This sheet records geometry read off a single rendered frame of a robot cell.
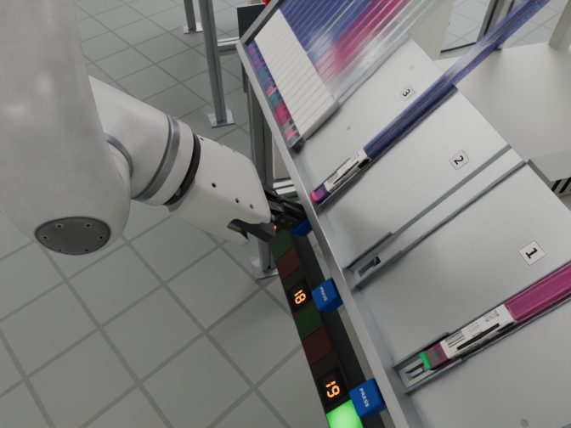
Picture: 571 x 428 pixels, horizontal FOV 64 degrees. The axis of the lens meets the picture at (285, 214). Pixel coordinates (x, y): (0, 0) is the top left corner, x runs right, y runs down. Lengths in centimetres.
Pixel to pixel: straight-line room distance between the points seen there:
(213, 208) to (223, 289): 90
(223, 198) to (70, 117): 19
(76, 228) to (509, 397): 33
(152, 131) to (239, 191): 10
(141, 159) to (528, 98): 75
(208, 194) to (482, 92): 65
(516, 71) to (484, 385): 74
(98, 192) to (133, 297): 106
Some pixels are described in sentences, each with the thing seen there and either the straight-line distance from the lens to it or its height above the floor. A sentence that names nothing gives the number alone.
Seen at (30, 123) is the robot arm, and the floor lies 96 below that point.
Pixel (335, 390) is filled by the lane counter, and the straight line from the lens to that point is 49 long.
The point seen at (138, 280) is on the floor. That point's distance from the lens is 138.
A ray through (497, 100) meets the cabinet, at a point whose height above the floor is 62.
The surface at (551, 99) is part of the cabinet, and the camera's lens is 98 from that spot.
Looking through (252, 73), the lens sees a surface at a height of 73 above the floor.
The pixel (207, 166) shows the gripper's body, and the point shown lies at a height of 82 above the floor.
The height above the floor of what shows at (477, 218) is 82.
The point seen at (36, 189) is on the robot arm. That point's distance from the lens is 30.
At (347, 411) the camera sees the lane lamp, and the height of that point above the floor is 66.
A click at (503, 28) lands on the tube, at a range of 49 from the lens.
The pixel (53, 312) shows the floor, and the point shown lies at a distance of 142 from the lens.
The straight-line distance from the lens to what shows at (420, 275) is 44.
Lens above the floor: 112
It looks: 50 degrees down
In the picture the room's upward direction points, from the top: straight up
